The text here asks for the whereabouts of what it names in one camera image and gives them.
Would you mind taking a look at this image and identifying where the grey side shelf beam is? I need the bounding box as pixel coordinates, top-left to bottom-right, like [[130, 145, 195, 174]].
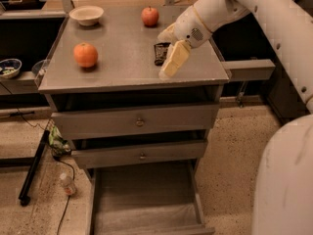
[[222, 60, 275, 82]]

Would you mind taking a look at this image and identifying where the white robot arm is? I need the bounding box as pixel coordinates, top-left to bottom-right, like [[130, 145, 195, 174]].
[[158, 0, 313, 235]]

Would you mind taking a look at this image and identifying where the clear plastic bottle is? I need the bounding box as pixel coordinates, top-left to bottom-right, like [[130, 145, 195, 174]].
[[60, 173, 76, 196]]

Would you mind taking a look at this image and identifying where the green snack bag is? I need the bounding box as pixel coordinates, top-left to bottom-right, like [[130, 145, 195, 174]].
[[48, 126, 71, 157]]

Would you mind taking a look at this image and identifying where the black floor cable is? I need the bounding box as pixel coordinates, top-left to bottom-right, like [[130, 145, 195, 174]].
[[0, 81, 76, 235]]

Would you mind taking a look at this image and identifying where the clear plastic cup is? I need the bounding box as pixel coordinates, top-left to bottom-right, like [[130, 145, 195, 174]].
[[31, 60, 49, 76]]

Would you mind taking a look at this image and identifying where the grey top drawer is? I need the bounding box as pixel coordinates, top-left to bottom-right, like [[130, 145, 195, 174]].
[[52, 103, 219, 140]]

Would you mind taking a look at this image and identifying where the red apple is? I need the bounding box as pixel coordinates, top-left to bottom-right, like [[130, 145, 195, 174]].
[[141, 7, 159, 26]]

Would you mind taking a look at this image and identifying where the grey drawer cabinet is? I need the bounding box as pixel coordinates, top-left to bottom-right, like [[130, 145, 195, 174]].
[[37, 5, 230, 235]]

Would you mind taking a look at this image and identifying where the dark snack bar packet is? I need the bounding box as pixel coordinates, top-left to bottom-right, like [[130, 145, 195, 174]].
[[154, 42, 170, 66]]

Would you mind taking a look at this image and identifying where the orange fruit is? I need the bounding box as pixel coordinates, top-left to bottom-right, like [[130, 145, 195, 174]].
[[73, 42, 98, 68]]

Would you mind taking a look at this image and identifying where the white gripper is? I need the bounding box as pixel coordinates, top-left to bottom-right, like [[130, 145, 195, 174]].
[[157, 6, 212, 79]]

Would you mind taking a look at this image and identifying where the grey open bottom drawer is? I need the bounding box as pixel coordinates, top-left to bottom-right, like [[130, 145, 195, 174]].
[[86, 161, 215, 235]]

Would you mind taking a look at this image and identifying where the black metal leg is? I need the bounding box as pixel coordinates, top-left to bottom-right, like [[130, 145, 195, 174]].
[[19, 130, 50, 207]]

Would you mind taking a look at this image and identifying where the beige bowl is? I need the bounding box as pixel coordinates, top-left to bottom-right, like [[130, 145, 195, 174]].
[[69, 6, 104, 26]]

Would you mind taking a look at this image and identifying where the grey middle drawer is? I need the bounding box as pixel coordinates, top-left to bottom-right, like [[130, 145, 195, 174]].
[[72, 140, 207, 168]]

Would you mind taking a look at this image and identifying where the blue patterned bowl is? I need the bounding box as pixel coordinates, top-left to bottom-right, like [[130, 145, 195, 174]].
[[0, 59, 22, 79]]

